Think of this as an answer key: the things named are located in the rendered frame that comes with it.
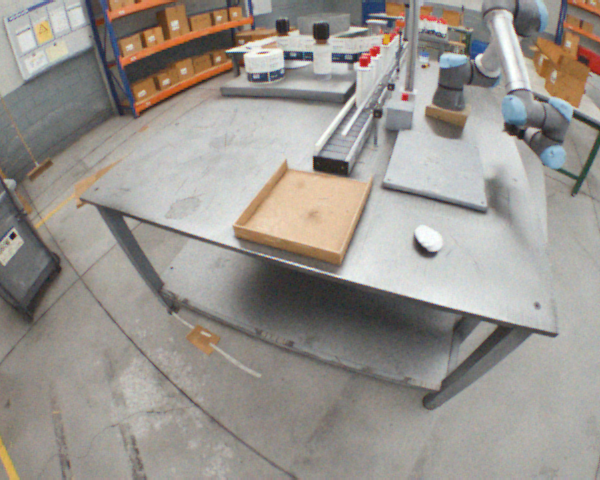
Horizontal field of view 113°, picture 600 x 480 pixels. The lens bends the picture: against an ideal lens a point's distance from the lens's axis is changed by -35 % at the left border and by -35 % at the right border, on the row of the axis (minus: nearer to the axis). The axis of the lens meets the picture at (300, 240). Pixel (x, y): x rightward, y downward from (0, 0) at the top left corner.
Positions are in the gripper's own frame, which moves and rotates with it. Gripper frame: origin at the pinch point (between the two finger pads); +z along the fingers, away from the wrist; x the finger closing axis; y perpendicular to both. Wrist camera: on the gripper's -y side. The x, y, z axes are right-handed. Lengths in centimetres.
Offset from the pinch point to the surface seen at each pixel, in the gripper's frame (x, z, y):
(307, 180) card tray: 6, -28, 74
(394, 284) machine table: 11, -62, 54
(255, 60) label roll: -19, 50, 101
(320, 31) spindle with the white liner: -27, 52, 67
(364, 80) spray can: -10, 12, 53
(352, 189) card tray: 8, -32, 62
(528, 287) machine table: 16, -64, 22
